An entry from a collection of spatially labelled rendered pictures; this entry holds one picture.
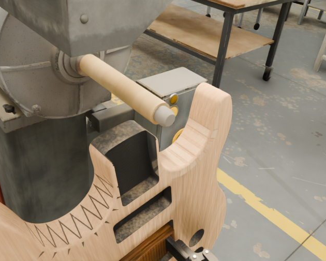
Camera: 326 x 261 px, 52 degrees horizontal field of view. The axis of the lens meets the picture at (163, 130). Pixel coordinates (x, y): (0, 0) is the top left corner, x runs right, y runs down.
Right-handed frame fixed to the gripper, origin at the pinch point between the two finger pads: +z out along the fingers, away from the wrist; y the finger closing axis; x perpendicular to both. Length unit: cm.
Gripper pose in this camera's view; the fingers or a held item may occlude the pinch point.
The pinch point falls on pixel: (149, 259)
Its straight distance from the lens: 52.0
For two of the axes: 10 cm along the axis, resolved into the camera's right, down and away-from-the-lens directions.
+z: -6.5, -4.7, 5.9
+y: 7.6, -4.5, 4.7
